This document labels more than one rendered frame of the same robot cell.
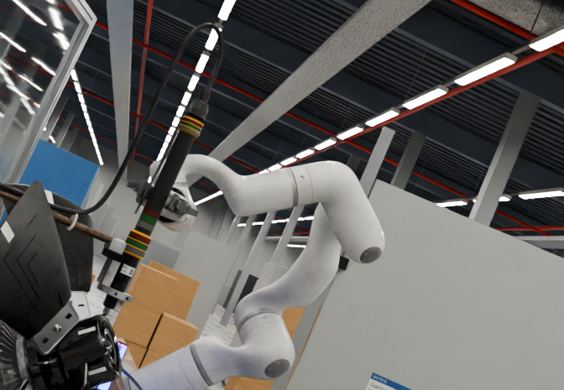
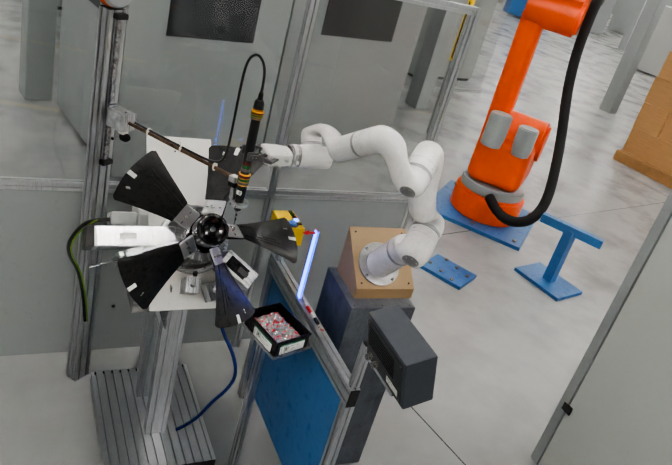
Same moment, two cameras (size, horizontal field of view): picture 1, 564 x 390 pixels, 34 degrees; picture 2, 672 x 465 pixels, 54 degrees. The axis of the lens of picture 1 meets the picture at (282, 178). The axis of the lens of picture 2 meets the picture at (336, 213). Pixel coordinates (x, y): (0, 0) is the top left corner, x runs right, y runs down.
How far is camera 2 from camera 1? 2.17 m
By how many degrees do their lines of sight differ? 63
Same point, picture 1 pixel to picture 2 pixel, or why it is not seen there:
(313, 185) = (360, 143)
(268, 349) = (401, 247)
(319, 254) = not seen: hidden behind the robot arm
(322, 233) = not seen: hidden behind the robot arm
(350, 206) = (389, 157)
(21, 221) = (140, 169)
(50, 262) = (166, 187)
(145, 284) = not seen: outside the picture
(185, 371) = (382, 253)
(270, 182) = (341, 141)
